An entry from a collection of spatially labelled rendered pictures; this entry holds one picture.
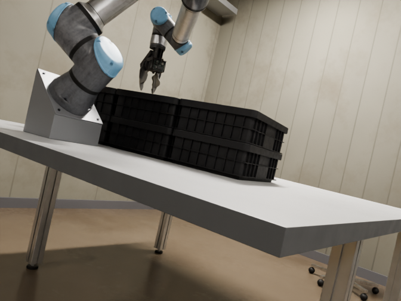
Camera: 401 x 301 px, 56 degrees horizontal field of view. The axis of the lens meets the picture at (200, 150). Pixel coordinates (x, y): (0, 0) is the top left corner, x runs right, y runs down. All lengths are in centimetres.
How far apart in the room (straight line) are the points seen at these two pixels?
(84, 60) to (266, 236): 88
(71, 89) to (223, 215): 83
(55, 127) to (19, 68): 193
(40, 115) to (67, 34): 27
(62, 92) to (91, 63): 14
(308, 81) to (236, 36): 110
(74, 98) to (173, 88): 294
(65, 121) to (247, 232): 86
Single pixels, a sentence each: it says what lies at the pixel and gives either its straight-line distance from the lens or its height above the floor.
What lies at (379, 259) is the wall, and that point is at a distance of 359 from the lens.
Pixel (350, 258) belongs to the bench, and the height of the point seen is 58.
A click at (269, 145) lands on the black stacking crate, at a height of 84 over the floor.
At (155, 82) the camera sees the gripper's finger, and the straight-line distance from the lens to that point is 179.
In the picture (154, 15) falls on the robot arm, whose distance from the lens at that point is 168.
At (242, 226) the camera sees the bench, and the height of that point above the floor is 68.
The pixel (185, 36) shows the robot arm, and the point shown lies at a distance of 158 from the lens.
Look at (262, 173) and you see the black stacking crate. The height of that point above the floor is 73.
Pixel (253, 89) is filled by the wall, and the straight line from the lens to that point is 420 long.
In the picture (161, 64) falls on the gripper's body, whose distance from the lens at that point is 175.
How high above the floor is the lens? 77
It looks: level
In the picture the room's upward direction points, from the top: 13 degrees clockwise
